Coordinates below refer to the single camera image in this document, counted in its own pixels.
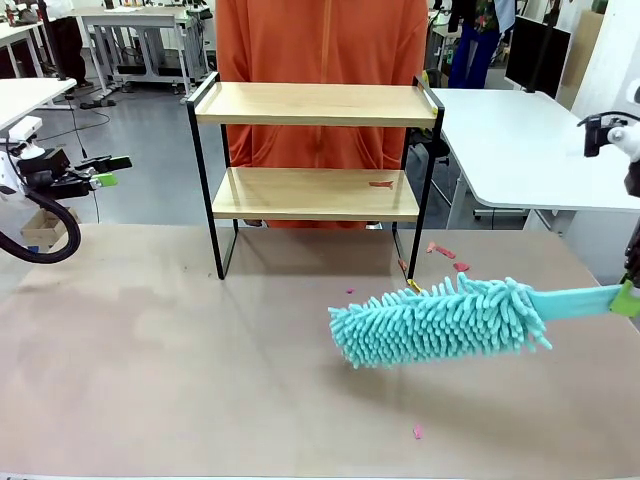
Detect person in blue trousers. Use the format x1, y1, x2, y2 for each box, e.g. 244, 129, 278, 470
447, 0, 516, 90

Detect black corrugated cable hose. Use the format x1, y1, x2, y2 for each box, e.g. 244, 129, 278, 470
0, 187, 82, 264

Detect small white table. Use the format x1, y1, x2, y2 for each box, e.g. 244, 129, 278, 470
0, 78, 78, 131

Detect person torso orange hoodie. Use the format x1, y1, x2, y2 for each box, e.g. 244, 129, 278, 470
214, 0, 430, 230

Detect large white curved-edge table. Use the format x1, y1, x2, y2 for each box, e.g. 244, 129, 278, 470
429, 88, 640, 231

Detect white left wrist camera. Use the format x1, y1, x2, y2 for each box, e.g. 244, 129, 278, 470
7, 115, 46, 161

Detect person white shirt black trousers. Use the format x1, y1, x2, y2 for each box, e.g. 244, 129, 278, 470
49, 0, 95, 89

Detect brown cardboard panel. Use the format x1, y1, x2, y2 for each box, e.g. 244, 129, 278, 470
569, 9, 606, 111

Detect open cardboard box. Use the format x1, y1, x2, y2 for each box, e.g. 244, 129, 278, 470
19, 207, 81, 254

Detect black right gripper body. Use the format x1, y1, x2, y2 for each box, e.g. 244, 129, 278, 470
622, 158, 640, 199

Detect black office chair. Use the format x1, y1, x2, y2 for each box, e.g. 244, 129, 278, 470
404, 127, 451, 201

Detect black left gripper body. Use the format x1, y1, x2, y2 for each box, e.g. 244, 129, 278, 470
18, 148, 90, 197

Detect two-tier wooden black-frame shelf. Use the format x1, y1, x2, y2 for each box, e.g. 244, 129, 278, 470
185, 71, 446, 283

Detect black monitor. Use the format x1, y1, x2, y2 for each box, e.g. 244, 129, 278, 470
504, 14, 572, 99

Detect grey metal-frame desk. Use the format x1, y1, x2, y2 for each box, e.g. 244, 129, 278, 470
81, 7, 211, 106

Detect turquoise chenille duster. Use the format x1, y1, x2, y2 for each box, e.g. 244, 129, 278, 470
327, 272, 626, 371

